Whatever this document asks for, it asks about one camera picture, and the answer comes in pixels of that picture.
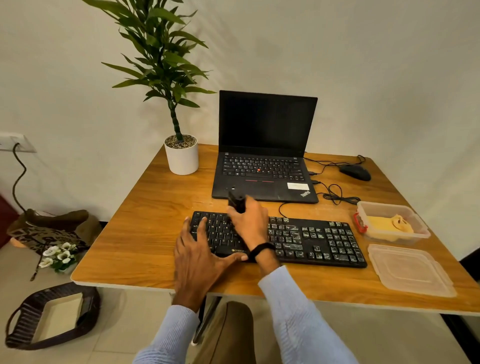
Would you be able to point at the black computer mouse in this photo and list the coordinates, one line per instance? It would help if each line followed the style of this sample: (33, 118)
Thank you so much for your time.
(355, 172)

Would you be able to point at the person's left forearm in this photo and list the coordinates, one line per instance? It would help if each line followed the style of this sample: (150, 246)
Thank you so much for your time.
(170, 337)

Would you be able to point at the clear plastic container lid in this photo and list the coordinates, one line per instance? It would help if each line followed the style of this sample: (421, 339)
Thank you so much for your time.
(410, 270)

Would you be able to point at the dark red object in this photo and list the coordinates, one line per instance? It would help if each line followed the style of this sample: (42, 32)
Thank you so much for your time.
(6, 221)

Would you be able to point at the small black cleaning tool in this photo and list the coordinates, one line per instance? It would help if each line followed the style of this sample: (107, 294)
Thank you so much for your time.
(237, 201)

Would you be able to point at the person's right hand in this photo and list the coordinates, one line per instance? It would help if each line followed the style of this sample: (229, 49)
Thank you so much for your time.
(252, 225)

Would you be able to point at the white artificial flowers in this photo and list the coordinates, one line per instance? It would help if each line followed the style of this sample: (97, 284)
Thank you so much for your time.
(60, 257)

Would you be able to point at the black laptop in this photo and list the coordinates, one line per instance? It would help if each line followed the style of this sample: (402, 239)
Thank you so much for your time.
(264, 150)

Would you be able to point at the black keyboard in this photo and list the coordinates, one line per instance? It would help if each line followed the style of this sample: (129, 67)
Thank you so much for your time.
(311, 240)

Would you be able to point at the person's left hand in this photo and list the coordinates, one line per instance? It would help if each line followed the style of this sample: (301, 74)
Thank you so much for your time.
(195, 270)

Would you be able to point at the white wall socket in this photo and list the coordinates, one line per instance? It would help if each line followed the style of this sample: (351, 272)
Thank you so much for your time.
(15, 141)

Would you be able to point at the green artificial plant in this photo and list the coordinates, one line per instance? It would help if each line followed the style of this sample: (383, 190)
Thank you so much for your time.
(161, 56)

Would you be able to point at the clear plastic container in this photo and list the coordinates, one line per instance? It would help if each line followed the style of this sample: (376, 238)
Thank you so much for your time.
(416, 221)

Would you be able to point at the yellow cloth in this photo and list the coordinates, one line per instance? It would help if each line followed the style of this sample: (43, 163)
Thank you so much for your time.
(390, 226)

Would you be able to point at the person's left middle finger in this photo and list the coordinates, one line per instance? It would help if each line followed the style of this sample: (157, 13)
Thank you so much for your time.
(186, 230)

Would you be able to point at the white plant pot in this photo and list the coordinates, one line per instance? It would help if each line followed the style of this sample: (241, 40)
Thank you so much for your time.
(182, 159)

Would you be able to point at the black wristband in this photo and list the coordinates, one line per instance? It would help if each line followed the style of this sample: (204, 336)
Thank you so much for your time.
(261, 250)

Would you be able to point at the person's brown trouser leg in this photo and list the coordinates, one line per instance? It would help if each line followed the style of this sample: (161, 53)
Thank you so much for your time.
(228, 337)

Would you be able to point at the brown patterned bag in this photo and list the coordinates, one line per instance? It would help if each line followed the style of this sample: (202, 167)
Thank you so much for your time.
(52, 228)

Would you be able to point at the metal table leg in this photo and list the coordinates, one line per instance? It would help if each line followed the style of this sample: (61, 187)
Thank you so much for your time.
(208, 318)

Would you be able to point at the person's right forearm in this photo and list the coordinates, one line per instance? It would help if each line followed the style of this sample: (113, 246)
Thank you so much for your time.
(300, 318)

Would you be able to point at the person's left thumb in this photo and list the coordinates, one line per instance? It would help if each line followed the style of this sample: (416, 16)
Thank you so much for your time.
(234, 257)

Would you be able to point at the dark wicker basket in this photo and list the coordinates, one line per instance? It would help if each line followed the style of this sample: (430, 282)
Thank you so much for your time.
(86, 322)

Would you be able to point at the person's right thumb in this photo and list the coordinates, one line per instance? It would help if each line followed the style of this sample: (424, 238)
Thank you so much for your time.
(233, 216)

